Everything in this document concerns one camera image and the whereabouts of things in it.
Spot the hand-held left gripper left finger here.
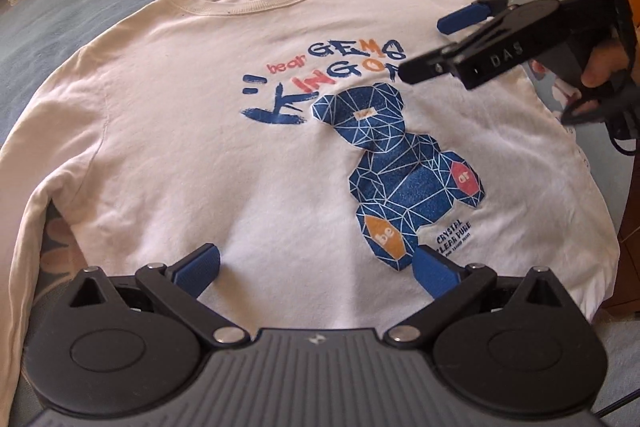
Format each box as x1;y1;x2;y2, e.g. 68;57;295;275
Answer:
52;243;251;350

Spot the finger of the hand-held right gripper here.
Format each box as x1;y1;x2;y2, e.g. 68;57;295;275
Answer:
398;41;471;86
436;0;552;34

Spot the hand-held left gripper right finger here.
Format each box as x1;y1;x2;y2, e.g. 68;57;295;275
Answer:
384;244;583;351

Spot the white bear print sweatshirt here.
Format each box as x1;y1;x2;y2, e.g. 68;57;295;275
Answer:
0;0;621;408

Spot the person's right hand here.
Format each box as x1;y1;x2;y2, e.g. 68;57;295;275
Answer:
581;38;633;90

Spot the bed with blue floral sheet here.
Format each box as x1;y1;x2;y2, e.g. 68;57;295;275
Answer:
0;0;640;427

